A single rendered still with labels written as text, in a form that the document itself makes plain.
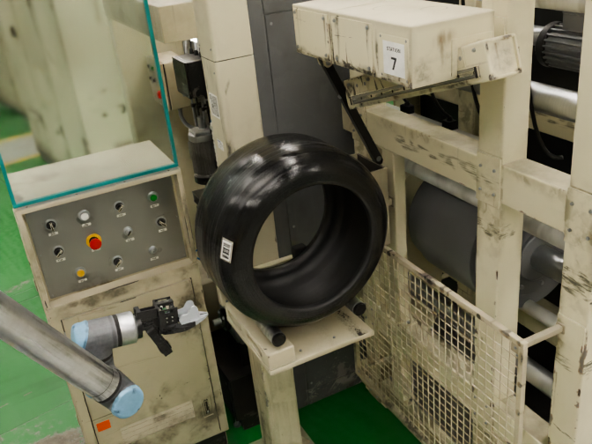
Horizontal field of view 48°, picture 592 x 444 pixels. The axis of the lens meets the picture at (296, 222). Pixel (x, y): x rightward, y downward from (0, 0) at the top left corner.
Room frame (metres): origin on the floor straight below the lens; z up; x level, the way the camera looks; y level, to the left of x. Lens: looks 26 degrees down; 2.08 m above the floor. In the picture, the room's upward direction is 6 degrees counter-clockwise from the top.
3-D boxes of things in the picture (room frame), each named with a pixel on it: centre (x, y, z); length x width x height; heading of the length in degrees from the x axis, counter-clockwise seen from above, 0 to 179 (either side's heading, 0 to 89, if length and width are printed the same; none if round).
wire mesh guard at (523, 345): (1.78, -0.36, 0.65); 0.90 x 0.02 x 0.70; 24
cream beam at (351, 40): (1.86, -0.29, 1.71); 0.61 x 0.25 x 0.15; 24
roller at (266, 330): (1.80, 0.16, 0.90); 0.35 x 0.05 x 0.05; 24
